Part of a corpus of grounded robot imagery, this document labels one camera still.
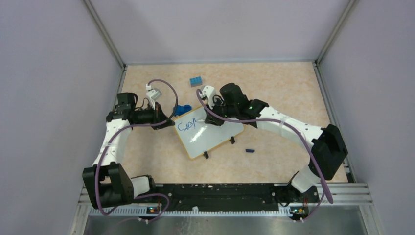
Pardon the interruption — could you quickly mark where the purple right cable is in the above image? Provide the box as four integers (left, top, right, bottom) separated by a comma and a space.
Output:
196, 89, 334, 223

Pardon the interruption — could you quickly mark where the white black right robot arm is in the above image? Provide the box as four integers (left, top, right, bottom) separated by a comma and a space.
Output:
196, 83, 348, 202

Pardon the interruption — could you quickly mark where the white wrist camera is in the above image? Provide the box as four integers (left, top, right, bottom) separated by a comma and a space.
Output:
146, 85, 162, 110
199, 85, 216, 109

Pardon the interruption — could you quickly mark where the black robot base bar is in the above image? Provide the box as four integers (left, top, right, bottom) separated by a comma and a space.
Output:
126, 172, 320, 215

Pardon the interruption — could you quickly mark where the white cable duct strip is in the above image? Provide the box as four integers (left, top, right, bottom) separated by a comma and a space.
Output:
110, 206, 292, 217

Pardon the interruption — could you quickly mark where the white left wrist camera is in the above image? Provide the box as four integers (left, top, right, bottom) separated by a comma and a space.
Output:
146, 85, 162, 110

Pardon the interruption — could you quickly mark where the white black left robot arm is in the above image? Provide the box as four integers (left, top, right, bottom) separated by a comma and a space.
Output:
82, 89, 175, 209

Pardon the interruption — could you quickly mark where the blue lego brick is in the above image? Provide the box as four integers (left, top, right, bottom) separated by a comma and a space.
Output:
189, 76, 203, 87

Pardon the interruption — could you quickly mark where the yellow-framed whiteboard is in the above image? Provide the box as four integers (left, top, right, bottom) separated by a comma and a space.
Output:
174, 106, 244, 159

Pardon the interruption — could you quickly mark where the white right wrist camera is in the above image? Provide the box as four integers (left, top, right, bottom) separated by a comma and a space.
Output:
199, 85, 216, 109

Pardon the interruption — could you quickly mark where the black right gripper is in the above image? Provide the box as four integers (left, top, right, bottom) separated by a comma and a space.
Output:
204, 96, 238, 127

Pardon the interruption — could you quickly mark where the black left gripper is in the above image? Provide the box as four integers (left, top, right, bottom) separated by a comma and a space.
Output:
134, 101, 175, 130

